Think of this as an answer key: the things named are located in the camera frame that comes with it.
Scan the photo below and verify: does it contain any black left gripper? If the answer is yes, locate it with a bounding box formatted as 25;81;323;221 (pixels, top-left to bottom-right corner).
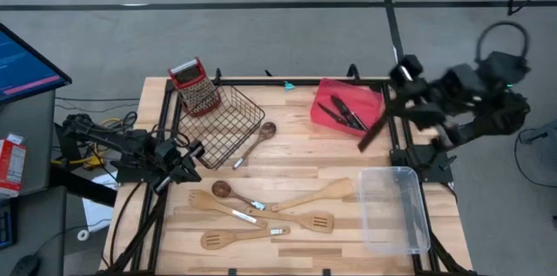
152;140;205;194

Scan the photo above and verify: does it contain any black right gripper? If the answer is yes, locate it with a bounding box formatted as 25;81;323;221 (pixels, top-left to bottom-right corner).
385;54;462;151

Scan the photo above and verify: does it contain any light wooden corner spoon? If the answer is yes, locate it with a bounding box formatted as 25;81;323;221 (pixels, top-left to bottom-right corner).
187;189;270;230

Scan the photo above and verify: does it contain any dark wooden spoon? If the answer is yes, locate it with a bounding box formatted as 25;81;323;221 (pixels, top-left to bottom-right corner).
231;120;279;172
211;179;268;212

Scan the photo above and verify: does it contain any light wooden slotted spoon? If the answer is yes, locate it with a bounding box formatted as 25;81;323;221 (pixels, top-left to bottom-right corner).
199;226;292;252

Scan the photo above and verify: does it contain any light wooden solid spatula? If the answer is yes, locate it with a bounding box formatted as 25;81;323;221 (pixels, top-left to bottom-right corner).
269;177;357;213

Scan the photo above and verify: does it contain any light wooden slotted turner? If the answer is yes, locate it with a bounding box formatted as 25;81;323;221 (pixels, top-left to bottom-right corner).
244;205;336;235

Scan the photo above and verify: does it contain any pink plastic bin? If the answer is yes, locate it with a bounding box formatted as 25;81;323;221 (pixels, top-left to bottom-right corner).
309;77;386;139

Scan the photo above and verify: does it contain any red metal box grater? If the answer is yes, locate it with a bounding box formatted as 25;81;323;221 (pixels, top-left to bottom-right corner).
167;56;223;118

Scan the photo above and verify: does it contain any yellow clamp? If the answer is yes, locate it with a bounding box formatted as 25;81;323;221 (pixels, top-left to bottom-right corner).
50;116;115;172

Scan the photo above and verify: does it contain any white paper sheet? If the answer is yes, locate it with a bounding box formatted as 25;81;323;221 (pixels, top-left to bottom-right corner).
81;170;119;234

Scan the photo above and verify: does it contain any clear plastic container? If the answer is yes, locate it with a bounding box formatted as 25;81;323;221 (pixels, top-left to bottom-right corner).
357;165;433;256

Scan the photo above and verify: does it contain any light wooden table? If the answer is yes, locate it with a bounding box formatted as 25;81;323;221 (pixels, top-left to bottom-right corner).
98;64;479;276

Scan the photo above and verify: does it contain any grey floor object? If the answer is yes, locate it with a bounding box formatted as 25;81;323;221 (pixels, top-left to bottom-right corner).
517;118;557;171

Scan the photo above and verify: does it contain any grey side desk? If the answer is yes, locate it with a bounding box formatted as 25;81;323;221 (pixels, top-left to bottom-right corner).
0;88;67;276

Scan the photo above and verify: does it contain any red cardboard box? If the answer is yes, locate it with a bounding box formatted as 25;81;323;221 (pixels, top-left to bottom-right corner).
0;132;29;199

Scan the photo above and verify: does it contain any black computer mouse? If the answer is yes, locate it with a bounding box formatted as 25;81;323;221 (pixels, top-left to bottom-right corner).
9;254;43;276

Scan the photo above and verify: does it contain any black keyboard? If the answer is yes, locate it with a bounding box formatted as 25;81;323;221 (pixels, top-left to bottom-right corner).
0;199;19;252

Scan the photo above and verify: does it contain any computer monitor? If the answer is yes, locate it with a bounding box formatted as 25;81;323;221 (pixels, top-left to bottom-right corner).
0;22;73;105

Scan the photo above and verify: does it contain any black wire basket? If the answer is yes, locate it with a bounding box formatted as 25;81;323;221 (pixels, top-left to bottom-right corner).
176;84;267;172

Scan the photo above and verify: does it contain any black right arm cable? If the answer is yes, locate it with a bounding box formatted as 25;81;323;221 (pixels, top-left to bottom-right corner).
474;20;531;66

